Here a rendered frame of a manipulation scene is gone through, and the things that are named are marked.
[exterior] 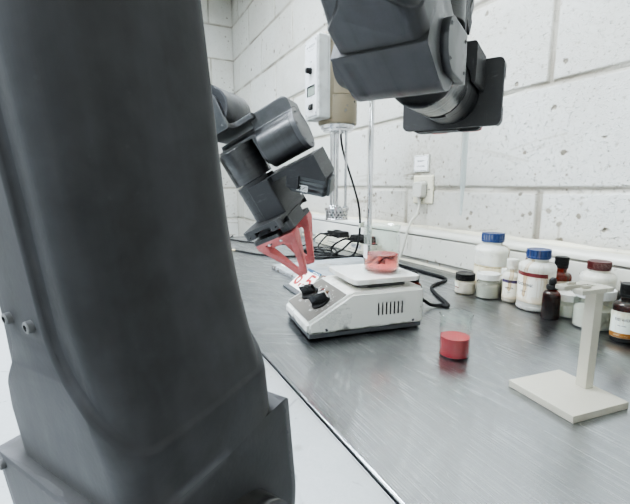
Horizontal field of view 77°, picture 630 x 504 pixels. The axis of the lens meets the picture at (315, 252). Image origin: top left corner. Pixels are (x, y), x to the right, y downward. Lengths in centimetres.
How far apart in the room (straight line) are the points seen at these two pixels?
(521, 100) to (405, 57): 81
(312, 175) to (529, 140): 64
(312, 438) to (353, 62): 32
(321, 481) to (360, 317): 32
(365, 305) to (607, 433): 32
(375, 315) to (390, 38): 45
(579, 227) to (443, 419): 63
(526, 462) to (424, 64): 33
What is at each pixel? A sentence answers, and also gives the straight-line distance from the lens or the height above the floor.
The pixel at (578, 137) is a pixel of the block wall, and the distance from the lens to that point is 99.
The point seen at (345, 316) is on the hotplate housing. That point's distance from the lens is 62.
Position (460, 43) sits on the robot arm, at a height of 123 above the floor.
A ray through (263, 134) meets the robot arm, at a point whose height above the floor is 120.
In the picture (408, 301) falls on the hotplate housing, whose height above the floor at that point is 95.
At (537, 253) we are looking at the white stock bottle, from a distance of 83.
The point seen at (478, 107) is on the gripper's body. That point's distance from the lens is 46.
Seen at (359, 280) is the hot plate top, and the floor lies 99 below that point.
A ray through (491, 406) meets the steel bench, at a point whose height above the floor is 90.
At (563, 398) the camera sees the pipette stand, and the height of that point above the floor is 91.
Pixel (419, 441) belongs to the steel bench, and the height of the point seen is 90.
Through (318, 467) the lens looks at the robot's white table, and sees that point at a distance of 37.
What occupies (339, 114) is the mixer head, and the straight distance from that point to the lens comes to 107.
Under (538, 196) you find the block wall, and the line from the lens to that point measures 103.
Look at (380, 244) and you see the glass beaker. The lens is 65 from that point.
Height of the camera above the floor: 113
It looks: 9 degrees down
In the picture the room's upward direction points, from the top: straight up
